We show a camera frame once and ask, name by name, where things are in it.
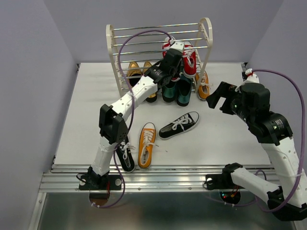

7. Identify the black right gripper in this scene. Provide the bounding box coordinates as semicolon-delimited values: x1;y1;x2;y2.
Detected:
207;80;254;124

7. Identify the red sneaker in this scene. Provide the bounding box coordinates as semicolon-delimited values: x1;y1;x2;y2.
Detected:
162;36;180;82
182;41;197;78

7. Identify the orange sneaker front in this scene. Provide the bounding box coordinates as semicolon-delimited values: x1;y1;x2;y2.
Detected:
138;122;156;169

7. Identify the orange sneaker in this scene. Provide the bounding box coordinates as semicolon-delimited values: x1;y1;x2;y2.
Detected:
195;71;212;101
138;122;156;169

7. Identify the black sneaker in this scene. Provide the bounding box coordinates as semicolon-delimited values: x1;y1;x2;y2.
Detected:
158;111;200;139
116;136;135;173

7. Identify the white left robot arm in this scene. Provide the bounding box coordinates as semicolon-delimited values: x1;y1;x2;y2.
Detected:
78;47;183;190

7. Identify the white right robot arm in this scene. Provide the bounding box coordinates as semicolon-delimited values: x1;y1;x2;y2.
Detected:
203;82;307;221

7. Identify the cream metal shoe shelf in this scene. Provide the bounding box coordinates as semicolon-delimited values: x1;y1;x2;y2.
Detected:
106;17;213;96

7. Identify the orange sneaker by shelf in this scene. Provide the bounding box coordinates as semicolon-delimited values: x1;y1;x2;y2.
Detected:
195;71;212;101

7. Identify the gold loafer right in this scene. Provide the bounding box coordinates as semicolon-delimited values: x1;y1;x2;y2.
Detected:
142;61;157;103

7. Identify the gold loafer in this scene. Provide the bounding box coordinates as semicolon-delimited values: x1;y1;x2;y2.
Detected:
127;61;144;87
142;61;157;103

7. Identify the green loafer right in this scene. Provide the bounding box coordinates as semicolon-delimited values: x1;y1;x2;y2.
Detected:
177;75;192;107

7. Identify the green loafer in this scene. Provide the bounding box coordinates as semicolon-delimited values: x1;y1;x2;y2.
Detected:
177;75;192;107
162;81;177;103

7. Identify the green loafer left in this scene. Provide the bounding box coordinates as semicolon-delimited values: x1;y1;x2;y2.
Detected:
162;81;177;103

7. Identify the gold loafer left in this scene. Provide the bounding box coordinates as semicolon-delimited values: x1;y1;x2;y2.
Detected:
127;61;144;87

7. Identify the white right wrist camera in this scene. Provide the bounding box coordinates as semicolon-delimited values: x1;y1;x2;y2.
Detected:
242;68;260;84

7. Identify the aluminium mounting rail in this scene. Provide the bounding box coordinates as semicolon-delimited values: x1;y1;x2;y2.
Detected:
38;164;281;194

